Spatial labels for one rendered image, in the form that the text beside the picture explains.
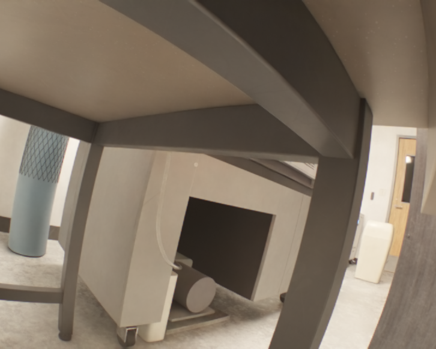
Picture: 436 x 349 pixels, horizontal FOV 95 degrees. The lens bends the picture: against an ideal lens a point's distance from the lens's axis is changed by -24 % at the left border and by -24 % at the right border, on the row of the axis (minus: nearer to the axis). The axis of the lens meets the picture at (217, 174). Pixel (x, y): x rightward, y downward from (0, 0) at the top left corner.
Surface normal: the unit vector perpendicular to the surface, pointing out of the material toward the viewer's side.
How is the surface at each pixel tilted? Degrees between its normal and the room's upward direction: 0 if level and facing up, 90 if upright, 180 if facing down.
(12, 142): 90
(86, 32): 180
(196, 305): 90
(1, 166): 90
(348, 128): 90
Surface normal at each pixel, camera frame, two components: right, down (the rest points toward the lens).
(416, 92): -0.23, 0.97
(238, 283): -0.66, -0.22
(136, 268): 0.71, 0.11
